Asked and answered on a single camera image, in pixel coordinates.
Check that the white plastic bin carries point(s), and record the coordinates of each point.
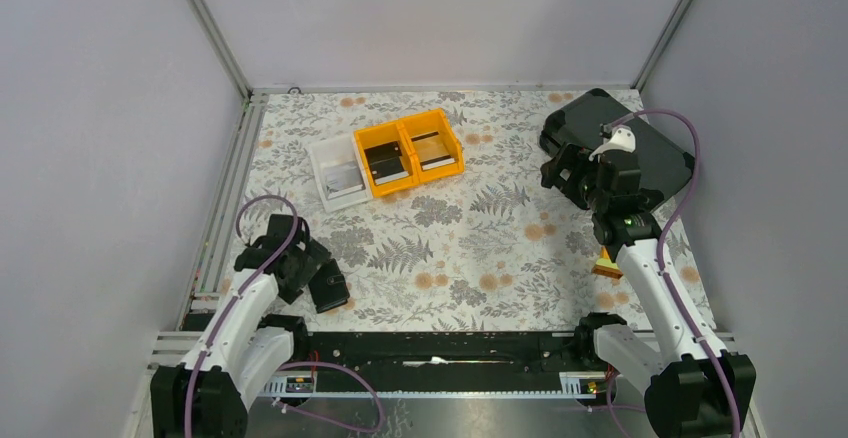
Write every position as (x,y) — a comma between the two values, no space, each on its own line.
(334,151)

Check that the right orange bin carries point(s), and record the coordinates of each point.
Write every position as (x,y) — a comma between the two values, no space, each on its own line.
(430,121)

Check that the black hard case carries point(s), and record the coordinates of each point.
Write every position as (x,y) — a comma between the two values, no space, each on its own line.
(596,127)

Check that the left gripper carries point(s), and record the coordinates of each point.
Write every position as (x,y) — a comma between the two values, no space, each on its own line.
(313,255)

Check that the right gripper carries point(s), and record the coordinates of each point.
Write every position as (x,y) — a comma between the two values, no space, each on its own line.
(570,157)

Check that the small orange object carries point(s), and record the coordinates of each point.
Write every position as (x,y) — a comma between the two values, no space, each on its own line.
(604,266)

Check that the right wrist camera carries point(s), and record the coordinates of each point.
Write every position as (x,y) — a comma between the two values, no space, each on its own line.
(621,138)

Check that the floral table mat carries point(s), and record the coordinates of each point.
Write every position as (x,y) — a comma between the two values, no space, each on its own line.
(489,249)

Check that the orange bin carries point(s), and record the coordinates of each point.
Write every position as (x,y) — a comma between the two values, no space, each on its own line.
(430,121)
(380,134)

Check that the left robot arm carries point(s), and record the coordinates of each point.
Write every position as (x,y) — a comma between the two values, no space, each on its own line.
(210,391)

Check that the left orange bin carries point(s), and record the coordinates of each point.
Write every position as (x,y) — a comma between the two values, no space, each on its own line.
(380,134)

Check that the white slotted cable duct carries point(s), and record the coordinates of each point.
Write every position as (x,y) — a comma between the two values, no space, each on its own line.
(430,385)

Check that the black leather card holder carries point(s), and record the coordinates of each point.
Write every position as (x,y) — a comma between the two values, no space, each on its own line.
(328,288)

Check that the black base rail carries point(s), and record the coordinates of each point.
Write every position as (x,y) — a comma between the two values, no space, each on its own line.
(365,354)

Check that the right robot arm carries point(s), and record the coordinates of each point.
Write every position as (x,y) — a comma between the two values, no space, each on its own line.
(692,385)

